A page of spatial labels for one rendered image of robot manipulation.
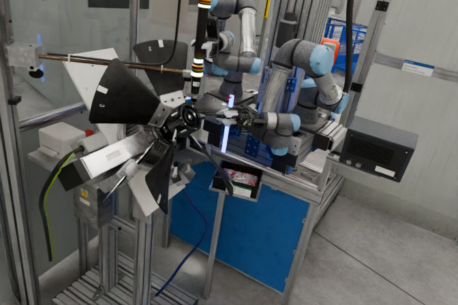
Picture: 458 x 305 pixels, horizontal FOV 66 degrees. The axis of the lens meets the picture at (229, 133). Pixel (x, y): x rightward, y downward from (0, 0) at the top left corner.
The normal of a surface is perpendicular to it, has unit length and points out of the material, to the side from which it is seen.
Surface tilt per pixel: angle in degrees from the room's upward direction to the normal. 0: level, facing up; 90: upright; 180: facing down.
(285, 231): 90
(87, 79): 50
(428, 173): 90
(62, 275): 0
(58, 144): 90
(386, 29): 90
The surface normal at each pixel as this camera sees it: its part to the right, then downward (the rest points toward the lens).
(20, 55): 0.11, 0.44
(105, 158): 0.76, -0.33
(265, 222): -0.48, 0.32
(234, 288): 0.15, -0.89
